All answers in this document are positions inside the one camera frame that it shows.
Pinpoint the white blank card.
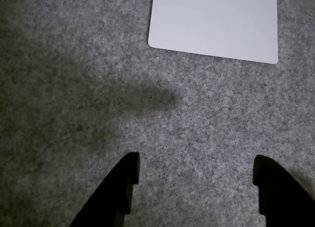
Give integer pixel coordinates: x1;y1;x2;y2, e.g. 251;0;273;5
148;0;279;65

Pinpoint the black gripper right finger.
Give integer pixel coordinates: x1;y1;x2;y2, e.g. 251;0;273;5
252;155;315;227

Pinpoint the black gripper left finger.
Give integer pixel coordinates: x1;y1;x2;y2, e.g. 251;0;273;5
68;152;141;227

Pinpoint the grey felt mat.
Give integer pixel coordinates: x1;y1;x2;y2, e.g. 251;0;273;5
0;0;315;227

